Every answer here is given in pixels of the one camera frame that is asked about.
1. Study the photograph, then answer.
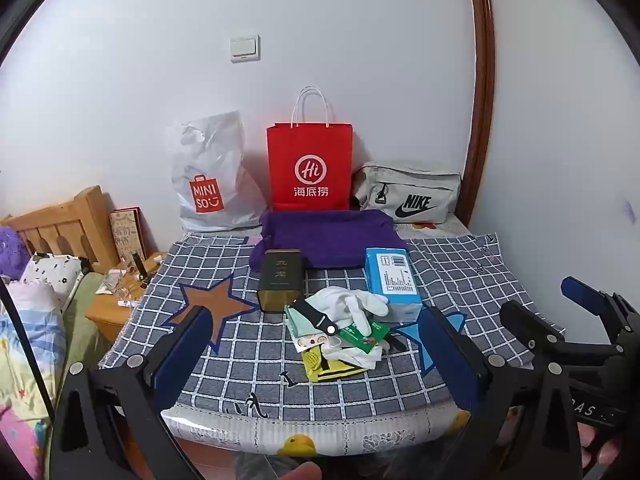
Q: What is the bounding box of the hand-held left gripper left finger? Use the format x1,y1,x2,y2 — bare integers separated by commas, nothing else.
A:
50,304,221,480

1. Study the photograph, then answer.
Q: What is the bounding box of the red paper bag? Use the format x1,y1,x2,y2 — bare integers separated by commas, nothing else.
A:
266,86,354,212

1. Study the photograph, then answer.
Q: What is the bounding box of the green blanket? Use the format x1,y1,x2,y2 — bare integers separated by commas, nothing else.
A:
45,272,113,386

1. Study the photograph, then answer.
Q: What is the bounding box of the brown wooden door frame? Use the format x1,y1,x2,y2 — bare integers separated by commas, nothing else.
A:
462,0,496,228

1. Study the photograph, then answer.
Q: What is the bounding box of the brown patterned book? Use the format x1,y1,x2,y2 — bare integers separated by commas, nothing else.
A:
109,206,148,263

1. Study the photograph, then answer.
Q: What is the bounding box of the colourful floral bedding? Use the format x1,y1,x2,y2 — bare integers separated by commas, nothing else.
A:
0,280,66,480

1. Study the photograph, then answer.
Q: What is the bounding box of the blue tissue pack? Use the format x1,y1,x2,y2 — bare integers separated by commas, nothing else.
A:
364,246,422,322

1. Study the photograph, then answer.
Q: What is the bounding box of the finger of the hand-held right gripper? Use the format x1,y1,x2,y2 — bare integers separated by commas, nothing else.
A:
560,276,640,347
500,300,617,367

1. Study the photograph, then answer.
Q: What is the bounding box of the grey checkered tablecloth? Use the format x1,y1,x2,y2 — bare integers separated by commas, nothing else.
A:
97,230,566,421

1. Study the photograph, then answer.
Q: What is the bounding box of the black cable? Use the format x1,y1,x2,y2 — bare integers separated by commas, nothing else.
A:
0,280,57,423

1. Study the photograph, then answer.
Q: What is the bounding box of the white pillow with black flowers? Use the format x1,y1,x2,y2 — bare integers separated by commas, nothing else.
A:
20,254,86,311

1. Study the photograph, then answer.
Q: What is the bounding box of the white plastic shopping bag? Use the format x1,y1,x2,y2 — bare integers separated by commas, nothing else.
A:
167,110,266,233

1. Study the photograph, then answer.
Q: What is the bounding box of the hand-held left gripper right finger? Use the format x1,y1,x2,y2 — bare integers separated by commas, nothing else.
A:
417,305,583,480

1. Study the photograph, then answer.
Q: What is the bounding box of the grey fabric waist bag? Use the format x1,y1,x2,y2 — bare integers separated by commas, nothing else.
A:
350,161,463,225

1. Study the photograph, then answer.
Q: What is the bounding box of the wooden nightstand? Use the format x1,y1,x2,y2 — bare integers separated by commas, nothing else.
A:
85,252,168,346

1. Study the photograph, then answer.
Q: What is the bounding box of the mint green cloth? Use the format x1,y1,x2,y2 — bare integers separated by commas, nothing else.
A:
285,305,326,338

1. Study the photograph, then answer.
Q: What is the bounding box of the clear glass cup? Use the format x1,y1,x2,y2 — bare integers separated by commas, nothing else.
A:
110,275,137,301

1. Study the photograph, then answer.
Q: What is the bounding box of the person's left hand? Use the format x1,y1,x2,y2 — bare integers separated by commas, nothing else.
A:
267,462,323,480

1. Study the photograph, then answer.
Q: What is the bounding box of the green packet with red dot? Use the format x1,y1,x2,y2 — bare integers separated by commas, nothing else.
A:
340,322,391,356

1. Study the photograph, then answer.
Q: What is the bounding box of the colourful sticker card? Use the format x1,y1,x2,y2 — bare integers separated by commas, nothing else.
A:
295,332,333,351

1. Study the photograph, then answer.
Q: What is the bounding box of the wooden headboard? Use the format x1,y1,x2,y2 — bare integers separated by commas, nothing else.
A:
0,185,118,273

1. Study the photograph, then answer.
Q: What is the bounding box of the purple plush storage tray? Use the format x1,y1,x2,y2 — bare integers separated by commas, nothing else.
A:
250,210,408,272

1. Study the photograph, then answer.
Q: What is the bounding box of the flower print bedsheet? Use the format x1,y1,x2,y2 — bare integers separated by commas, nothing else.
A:
395,217,481,238

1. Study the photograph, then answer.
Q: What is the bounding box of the white glove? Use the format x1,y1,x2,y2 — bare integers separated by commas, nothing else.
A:
345,290,390,336

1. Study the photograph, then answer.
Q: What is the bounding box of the white wall light switch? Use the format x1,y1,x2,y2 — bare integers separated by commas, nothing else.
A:
230,35,261,64

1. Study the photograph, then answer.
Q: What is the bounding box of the dark green tea tin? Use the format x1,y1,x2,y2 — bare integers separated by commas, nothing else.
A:
257,249,304,313

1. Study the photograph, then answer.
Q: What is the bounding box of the white tissue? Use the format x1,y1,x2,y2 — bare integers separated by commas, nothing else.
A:
305,287,351,321

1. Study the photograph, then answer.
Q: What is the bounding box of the person's right hand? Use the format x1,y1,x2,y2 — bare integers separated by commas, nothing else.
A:
577,422,626,480

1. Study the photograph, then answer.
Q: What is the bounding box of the yellow pouch with black stripes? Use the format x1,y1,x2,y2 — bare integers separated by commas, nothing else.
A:
302,347,371,383

